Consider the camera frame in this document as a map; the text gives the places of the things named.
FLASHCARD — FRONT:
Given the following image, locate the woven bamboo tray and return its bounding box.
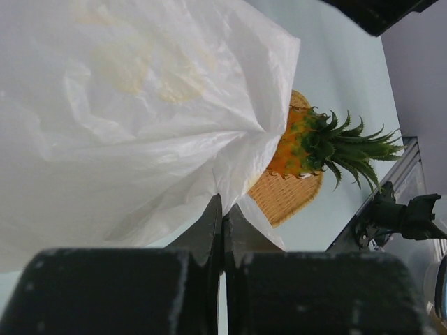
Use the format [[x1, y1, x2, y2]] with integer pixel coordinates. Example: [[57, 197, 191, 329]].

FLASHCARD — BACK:
[[249, 91, 326, 227]]

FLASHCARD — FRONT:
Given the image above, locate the aluminium front rail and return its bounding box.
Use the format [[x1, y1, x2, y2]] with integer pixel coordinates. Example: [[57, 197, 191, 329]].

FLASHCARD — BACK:
[[326, 137, 427, 253]]

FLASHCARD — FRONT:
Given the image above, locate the fake pineapple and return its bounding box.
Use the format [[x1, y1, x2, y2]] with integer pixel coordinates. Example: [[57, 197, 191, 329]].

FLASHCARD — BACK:
[[266, 106, 406, 191]]

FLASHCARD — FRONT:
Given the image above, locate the white plastic bag lemon print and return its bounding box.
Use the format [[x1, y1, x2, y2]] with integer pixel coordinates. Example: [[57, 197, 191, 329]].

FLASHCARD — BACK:
[[1, 1, 300, 272]]

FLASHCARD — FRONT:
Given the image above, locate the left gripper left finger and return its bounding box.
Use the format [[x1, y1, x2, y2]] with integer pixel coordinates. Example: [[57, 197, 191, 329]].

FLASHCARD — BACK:
[[1, 195, 223, 334]]

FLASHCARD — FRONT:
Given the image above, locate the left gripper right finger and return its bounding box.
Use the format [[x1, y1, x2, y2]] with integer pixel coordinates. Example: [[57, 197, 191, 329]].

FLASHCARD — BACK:
[[223, 206, 434, 334]]

